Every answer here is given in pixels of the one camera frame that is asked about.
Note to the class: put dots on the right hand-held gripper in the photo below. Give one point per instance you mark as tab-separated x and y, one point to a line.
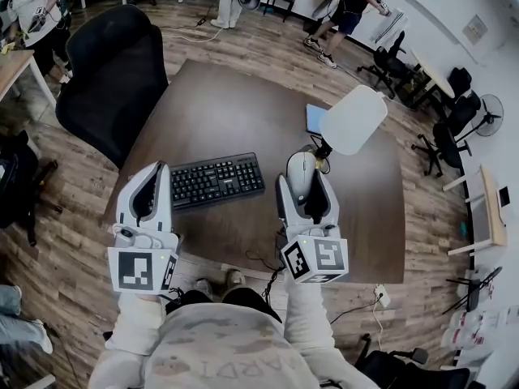
330	255

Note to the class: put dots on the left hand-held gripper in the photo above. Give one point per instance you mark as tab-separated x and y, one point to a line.
134	270

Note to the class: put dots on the grey computer mouse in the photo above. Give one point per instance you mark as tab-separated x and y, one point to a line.
301	172

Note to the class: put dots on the black keyboard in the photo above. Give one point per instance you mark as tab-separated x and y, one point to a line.
219	180

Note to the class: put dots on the person's right forearm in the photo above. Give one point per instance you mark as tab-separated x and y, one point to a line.
308	318

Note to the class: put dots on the person's left forearm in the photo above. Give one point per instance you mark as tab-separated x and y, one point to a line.
135	322

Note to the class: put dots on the blue notebook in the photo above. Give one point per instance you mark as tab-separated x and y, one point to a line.
315	118

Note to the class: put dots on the white shade table lamp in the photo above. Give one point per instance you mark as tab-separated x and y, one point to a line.
353	120

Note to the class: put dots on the person's left shoe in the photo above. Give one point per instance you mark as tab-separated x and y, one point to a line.
202	289

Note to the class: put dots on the person's shoe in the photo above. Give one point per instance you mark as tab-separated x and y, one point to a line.
202	289
233	282

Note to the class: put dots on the person's right shoe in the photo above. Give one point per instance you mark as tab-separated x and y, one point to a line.
233	282

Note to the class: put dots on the person's black trousers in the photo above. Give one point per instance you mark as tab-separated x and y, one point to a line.
247	300

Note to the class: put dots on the white power strip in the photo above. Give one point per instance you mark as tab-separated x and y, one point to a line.
383	295

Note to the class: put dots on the black high-back office chair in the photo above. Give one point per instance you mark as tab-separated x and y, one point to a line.
113	79

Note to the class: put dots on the person's beige sweatshirt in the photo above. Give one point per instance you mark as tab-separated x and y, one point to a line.
227	351

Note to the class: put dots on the black mesh office chair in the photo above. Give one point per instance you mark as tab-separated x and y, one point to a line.
385	365
438	379

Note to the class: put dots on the round white table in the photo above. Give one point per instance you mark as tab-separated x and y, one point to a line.
431	71

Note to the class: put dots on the white desk wooden top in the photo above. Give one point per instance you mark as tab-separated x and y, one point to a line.
492	209

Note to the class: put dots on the black folding chair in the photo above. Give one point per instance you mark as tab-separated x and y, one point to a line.
472	294

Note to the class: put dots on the light wooden desk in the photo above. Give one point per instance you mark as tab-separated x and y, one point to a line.
14	69

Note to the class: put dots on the white cloth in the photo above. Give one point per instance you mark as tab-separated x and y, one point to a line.
389	26

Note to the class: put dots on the black standing fan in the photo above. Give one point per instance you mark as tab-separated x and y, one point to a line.
488	114

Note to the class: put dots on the white plastic bags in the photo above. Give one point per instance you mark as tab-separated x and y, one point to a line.
478	326

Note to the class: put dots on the white wall panel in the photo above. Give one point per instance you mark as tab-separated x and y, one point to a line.
475	28

